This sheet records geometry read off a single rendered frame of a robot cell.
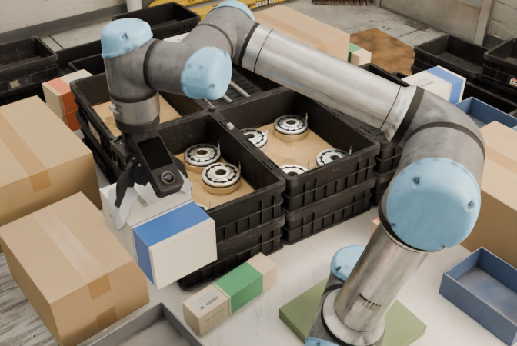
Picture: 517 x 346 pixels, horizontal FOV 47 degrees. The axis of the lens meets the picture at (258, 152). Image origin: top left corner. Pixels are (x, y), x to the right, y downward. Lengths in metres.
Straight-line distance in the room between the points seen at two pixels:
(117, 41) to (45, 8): 3.90
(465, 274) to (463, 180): 0.81
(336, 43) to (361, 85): 1.34
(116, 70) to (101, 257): 0.59
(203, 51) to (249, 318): 0.76
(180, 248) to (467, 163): 0.47
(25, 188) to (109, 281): 0.40
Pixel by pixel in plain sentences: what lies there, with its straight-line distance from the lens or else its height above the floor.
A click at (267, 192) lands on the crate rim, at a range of 1.40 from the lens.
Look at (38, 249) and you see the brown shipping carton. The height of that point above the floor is 0.86.
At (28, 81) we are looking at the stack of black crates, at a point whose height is 0.50.
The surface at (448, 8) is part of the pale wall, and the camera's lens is 4.72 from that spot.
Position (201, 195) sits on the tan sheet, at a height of 0.83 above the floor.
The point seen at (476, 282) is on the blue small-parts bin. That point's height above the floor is 0.70.
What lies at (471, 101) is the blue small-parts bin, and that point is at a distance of 2.08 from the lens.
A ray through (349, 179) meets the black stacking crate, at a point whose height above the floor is 0.85.
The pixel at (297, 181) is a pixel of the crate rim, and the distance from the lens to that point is 1.44.
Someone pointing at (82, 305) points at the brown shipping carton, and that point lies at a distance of 1.36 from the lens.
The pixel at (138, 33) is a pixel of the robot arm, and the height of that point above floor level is 1.46.
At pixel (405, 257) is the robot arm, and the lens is 0.91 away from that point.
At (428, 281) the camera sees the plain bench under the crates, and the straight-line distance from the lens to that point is 1.56.
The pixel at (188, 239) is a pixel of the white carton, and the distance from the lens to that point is 1.00.
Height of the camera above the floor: 1.80
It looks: 35 degrees down
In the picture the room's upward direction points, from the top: straight up
